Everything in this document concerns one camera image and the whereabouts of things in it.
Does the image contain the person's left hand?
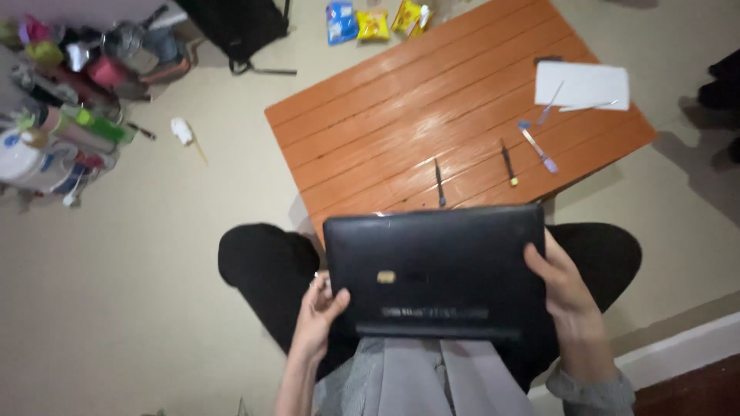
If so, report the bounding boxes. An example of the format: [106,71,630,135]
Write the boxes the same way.
[288,274,352,366]

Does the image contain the person's right hand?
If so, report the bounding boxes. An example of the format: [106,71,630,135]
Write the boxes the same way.
[524,226,603,347]

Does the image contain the black laptop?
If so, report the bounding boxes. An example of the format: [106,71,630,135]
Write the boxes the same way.
[323,203,550,343]

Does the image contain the person's black trousers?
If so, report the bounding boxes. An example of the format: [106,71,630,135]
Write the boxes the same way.
[217,222,643,394]

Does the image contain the person's grey shirt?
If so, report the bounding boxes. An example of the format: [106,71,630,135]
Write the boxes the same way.
[312,336,637,416]

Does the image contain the yellow-tipped black screwdriver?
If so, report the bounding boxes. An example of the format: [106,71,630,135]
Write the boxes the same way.
[499,138,519,187]

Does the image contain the blue-tipped black screwdriver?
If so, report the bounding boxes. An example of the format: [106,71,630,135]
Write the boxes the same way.
[434,158,447,208]

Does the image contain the white pen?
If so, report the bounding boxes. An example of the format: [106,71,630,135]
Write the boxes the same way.
[558,99,619,113]

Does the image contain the clear blue pen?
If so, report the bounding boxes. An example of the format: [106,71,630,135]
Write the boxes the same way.
[536,80,565,127]

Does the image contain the white paper sheet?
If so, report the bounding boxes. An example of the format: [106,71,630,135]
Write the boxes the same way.
[533,60,631,112]

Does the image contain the orange wooden low table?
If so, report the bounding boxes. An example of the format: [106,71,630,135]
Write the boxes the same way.
[264,0,658,246]

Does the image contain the white-headed brush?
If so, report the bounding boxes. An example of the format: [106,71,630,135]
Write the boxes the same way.
[170,117,209,166]

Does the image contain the blue snack packet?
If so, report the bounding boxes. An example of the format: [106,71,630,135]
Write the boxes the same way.
[325,0,360,46]

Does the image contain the yellow snack packet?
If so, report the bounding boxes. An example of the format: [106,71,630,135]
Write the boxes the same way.
[355,9,392,42]

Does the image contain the black bag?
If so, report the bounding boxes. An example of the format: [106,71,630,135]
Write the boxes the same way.
[175,0,298,76]

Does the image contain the yellow packet with white bottle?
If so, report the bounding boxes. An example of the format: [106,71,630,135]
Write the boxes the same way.
[391,0,434,39]

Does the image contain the heap of household clutter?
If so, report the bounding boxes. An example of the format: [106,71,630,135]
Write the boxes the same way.
[0,3,193,209]

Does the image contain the purple-handled tool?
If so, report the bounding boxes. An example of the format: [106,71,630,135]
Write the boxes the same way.
[517,119,560,174]

